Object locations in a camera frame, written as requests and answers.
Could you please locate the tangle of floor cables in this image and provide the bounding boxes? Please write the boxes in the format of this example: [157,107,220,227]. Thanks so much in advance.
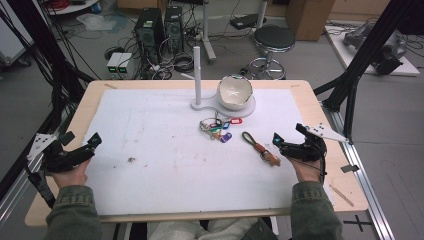
[139,33,201,81]

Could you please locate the person's right hand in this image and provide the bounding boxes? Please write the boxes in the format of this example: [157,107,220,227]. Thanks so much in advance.
[288,156,324,184]

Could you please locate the white board with grey devices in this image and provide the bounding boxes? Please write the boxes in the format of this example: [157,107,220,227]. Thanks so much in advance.
[324,23,421,77]

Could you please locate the black frame strut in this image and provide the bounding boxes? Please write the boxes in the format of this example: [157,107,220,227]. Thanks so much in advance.
[313,0,424,141]
[0,0,96,201]

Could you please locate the cardboard box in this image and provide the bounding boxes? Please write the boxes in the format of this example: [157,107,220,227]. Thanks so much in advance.
[285,0,336,42]

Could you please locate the key bunch with coloured tags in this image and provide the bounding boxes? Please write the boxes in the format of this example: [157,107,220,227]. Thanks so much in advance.
[198,114,244,144]

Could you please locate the brown leather keychain with loop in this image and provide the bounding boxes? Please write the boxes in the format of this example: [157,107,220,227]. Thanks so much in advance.
[241,131,282,167]

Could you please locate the black tape piece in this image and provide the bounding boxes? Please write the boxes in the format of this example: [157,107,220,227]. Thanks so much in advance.
[340,163,361,174]

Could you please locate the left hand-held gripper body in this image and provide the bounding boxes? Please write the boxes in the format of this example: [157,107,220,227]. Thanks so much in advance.
[26,130,97,174]

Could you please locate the large black computer tower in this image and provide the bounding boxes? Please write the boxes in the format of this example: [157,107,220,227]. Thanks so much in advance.
[134,7,166,66]

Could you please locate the clear plastic sheet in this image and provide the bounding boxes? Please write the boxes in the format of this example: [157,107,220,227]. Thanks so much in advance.
[75,12,118,33]

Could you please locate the white table mat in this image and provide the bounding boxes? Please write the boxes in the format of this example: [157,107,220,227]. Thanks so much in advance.
[82,87,335,217]

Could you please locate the person's left hand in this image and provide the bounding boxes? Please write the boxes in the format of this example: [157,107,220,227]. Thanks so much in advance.
[51,158,93,190]

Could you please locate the small black computer tower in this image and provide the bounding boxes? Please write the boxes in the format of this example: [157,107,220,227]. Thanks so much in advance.
[163,5,185,54]

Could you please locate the white ceramic bowl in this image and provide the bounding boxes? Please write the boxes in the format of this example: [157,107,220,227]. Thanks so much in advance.
[216,74,254,111]

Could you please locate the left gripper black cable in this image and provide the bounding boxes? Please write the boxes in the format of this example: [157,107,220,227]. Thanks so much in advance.
[25,165,57,210]

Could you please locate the flat black device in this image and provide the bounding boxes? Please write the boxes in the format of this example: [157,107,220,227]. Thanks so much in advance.
[229,13,268,31]

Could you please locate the person's legs in light trousers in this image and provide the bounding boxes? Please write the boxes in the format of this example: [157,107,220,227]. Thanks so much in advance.
[146,216,263,240]

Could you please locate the aluminium rail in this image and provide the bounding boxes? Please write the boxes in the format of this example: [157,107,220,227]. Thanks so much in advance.
[320,99,396,240]
[0,133,69,229]

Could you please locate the white power supply unit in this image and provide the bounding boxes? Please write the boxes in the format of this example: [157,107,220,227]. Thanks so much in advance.
[117,52,134,78]
[106,52,124,77]

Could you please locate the round white table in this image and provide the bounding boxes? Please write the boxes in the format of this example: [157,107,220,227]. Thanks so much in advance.
[45,0,102,17]

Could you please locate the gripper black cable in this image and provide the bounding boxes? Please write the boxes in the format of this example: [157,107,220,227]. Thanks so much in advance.
[25,165,57,210]
[316,141,328,185]

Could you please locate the wooden table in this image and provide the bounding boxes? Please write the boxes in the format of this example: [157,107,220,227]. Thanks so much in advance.
[24,79,370,228]

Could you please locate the thin wooden stick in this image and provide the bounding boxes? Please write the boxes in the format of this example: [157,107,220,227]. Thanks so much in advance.
[328,183,355,208]

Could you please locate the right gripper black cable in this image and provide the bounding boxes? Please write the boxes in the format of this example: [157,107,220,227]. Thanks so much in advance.
[316,141,328,185]

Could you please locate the white desk leg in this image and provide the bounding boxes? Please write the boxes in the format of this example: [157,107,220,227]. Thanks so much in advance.
[199,0,217,65]

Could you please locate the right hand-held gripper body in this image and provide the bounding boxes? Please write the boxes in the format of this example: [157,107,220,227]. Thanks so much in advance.
[279,122,350,163]

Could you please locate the white key stand with pole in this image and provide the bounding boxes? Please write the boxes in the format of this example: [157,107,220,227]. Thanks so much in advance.
[180,45,257,119]

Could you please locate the black round stool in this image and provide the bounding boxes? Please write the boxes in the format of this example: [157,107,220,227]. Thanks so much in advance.
[244,25,297,81]

